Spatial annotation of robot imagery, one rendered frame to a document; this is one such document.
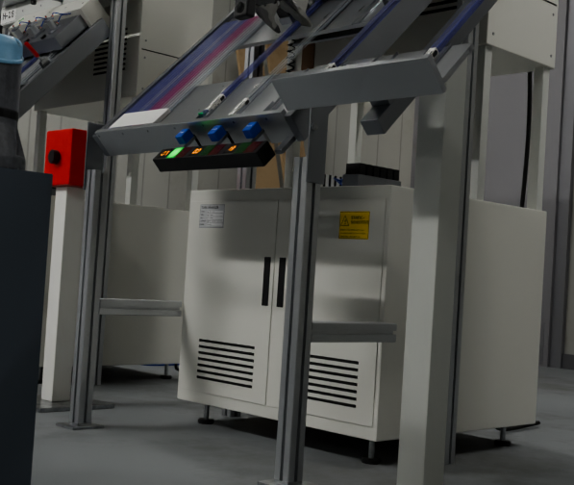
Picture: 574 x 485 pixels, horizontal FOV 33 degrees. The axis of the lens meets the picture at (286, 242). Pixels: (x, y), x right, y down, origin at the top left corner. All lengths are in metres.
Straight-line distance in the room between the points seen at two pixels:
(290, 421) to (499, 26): 1.15
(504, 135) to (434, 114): 4.03
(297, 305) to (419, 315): 0.27
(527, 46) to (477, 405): 0.92
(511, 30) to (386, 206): 0.65
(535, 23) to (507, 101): 3.17
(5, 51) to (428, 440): 0.97
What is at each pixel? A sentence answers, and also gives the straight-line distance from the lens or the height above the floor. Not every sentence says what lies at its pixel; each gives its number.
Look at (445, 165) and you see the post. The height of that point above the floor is 0.62.
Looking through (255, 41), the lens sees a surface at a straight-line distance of 2.48.
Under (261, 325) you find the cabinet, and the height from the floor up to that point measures 0.28.
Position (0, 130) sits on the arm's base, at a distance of 1.65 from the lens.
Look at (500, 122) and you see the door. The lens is 5.82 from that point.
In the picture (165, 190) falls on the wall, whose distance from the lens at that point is 6.33.
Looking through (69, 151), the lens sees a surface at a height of 0.71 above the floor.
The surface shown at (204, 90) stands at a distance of 2.35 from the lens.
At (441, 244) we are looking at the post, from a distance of 1.73.
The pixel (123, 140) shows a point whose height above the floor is 0.71.
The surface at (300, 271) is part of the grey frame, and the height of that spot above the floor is 0.42.
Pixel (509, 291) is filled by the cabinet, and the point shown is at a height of 0.40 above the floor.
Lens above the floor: 0.41
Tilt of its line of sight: 2 degrees up
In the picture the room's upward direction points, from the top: 4 degrees clockwise
